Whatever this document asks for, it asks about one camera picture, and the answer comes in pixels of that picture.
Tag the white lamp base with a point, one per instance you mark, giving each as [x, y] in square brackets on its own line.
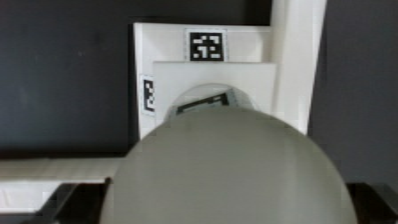
[203, 67]

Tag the white lamp bulb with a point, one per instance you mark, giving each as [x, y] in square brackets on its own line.
[226, 169]

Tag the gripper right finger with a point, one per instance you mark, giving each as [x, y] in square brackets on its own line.
[375, 203]

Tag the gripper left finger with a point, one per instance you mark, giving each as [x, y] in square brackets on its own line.
[72, 207]

